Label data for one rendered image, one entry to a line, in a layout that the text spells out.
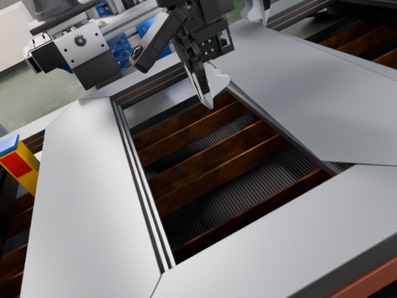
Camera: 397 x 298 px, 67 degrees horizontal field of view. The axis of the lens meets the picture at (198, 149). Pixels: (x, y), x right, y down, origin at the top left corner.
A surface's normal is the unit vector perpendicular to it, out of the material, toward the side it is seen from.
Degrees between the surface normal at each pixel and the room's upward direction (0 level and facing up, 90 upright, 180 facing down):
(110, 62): 90
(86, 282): 0
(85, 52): 90
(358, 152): 1
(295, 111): 0
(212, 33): 90
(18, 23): 90
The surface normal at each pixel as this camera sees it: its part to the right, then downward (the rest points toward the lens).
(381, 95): -0.33, -0.74
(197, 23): 0.34, 0.49
